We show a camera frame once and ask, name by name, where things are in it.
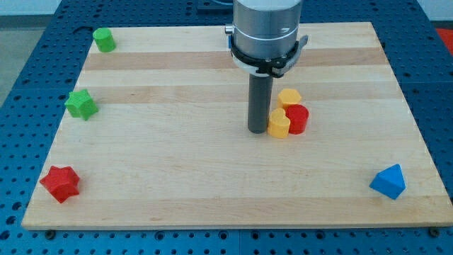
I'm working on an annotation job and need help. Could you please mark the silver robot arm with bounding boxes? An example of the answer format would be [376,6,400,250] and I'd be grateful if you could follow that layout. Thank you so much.
[225,0,309,78]

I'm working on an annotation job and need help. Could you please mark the green star block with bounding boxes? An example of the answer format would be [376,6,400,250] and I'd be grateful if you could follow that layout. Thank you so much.
[64,89,98,120]

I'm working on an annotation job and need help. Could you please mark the red star block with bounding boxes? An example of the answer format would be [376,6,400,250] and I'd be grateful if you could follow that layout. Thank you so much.
[39,166,80,203]

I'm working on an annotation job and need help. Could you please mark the yellow heart block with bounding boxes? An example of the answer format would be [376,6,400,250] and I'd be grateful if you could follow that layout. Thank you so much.
[267,108,291,139]

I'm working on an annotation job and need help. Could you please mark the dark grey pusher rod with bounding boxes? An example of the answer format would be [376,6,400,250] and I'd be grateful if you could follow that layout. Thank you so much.
[248,74,273,134]

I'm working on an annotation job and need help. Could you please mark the yellow hexagon block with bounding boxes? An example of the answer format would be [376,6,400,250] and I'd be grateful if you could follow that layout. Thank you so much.
[277,89,302,109]

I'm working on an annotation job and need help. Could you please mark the wooden board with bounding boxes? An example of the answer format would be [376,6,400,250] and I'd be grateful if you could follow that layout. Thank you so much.
[22,22,452,230]

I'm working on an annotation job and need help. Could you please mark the red cylinder block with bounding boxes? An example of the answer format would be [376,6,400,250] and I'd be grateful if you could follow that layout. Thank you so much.
[286,105,309,135]

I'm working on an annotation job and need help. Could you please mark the green cylinder block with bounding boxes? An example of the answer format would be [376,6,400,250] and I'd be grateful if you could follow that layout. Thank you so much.
[93,28,116,52]

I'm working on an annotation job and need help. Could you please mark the blue triangle block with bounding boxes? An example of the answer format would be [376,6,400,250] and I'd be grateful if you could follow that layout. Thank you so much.
[369,164,406,200]

